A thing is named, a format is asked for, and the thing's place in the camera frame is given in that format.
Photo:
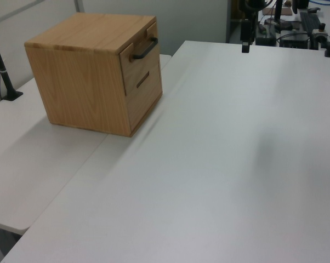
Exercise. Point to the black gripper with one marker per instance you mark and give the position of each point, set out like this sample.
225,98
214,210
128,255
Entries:
247,30

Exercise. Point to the wooden drawer with notched front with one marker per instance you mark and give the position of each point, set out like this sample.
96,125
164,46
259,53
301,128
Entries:
143,61

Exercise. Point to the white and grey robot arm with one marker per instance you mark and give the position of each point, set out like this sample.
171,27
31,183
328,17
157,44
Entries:
254,5

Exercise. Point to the plain wooden drawer front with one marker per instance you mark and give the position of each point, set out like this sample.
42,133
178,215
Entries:
145,107

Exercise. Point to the light wooden drawer cabinet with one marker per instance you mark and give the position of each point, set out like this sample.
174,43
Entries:
80,82

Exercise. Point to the black monitor stand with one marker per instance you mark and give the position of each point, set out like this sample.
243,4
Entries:
278,16

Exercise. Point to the black electronics box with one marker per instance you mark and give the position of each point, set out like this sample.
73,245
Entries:
293,39

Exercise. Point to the black computer keyboard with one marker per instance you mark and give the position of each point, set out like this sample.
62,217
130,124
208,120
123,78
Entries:
310,20

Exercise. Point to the silver clamp with black knob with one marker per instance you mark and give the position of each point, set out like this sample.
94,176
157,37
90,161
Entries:
319,34

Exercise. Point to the black computer mouse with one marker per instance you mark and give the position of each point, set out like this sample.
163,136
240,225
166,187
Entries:
313,10

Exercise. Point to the black slanted camera stand pole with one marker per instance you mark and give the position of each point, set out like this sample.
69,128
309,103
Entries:
2,71

